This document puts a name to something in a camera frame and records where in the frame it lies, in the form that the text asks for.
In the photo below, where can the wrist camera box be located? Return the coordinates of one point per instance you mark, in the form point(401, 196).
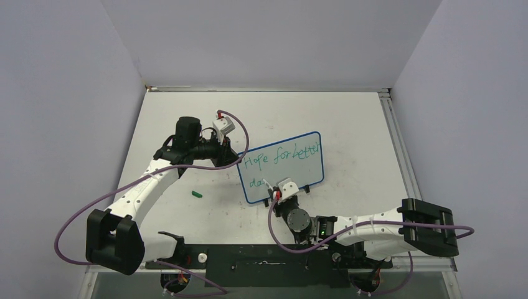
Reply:
point(223, 126)
point(288, 188)

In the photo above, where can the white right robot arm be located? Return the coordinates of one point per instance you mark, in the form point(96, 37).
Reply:
point(415, 225)

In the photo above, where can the blue framed whiteboard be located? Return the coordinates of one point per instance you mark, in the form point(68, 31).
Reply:
point(299, 158)

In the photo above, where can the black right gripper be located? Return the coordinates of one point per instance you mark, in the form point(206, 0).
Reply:
point(278, 206)

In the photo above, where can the white whiteboard marker pen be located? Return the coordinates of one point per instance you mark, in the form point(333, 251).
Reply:
point(267, 184)

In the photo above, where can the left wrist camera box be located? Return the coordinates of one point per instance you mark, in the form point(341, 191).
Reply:
point(223, 126)

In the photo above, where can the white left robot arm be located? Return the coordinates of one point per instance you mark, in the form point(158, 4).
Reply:
point(114, 239)

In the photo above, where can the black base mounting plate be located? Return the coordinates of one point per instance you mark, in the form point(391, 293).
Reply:
point(269, 266)

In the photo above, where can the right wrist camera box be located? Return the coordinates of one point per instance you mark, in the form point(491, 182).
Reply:
point(288, 188)

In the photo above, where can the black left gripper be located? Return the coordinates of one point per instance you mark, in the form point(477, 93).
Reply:
point(225, 155)

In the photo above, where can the aluminium table edge rail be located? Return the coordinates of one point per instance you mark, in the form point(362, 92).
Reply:
point(150, 88)

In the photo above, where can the aluminium frame rail right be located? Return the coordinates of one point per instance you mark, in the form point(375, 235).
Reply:
point(403, 158)

